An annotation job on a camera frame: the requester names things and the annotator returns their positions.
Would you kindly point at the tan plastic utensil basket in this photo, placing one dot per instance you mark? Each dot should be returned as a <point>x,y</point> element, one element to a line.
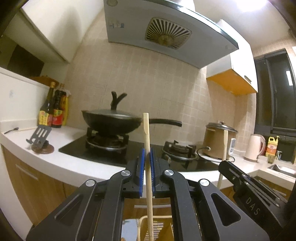
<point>162,228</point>

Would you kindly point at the wooden chopstick long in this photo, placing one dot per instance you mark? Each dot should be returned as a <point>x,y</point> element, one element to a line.
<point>223,157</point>

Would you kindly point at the brown rice cooker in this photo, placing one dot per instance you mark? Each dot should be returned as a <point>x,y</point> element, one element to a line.
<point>219,138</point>

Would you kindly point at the white orange wall cabinet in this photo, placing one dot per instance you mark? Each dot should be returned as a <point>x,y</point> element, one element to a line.
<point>235,72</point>

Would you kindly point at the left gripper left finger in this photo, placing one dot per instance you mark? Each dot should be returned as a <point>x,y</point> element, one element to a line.
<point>95,210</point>

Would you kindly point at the red label sauce bottle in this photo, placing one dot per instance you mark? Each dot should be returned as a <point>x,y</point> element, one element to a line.
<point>59,106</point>

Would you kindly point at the yellow sauce bottle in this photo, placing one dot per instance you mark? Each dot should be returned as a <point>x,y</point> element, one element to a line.
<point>66,109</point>

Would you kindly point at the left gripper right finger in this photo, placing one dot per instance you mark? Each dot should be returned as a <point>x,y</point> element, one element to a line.
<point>199,210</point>

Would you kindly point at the black wok with lid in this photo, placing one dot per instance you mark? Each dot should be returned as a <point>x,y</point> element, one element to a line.
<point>112,121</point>

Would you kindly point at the dark soy sauce bottle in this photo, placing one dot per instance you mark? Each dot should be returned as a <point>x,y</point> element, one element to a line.
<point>46,111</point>

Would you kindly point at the yellow oil bottle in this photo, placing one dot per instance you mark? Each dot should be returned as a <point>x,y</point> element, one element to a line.
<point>271,149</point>

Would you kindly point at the black gas stove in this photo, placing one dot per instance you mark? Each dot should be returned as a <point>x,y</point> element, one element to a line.
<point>118,150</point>

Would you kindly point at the white electric kettle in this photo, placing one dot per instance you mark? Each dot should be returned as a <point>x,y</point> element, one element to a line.
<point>255,147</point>

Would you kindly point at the metal spatula on stand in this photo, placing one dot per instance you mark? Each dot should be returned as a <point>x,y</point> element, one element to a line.
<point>38,141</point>

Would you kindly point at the range hood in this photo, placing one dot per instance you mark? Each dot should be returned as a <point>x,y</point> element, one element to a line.
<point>169,28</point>

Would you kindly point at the dark window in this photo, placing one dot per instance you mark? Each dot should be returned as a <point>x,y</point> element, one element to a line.
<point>275,100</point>

